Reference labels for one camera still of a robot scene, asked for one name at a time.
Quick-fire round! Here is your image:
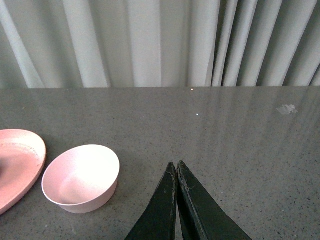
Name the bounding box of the white curtain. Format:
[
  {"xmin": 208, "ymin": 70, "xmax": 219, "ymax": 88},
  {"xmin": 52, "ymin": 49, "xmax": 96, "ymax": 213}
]
[{"xmin": 0, "ymin": 0, "xmax": 320, "ymax": 89}]

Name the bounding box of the pale pink bowl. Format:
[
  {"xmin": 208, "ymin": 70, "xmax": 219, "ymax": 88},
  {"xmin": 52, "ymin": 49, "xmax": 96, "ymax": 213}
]
[{"xmin": 41, "ymin": 144, "xmax": 120, "ymax": 214}]

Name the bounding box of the pink plate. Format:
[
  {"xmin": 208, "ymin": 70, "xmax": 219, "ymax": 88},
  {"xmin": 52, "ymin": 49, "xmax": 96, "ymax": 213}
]
[{"xmin": 0, "ymin": 129, "xmax": 47, "ymax": 214}]

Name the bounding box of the crumpled clear plastic scrap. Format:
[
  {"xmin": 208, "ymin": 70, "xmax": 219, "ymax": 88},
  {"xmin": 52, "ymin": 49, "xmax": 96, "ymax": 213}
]
[{"xmin": 276, "ymin": 104, "xmax": 298, "ymax": 115}]

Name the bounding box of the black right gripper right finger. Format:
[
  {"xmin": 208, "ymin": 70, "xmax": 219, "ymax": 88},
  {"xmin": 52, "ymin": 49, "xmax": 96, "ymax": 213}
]
[{"xmin": 177, "ymin": 160, "xmax": 250, "ymax": 240}]

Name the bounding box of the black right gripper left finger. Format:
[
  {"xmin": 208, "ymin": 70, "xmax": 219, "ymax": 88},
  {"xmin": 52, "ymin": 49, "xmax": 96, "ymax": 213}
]
[{"xmin": 126, "ymin": 162, "xmax": 178, "ymax": 240}]

